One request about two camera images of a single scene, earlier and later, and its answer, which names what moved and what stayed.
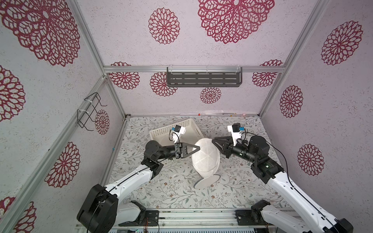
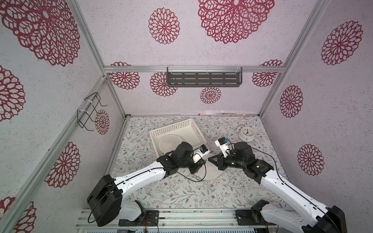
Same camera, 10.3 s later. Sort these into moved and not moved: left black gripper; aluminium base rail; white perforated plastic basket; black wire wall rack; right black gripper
Moved: left black gripper; right black gripper
Not moved: aluminium base rail; white perforated plastic basket; black wire wall rack
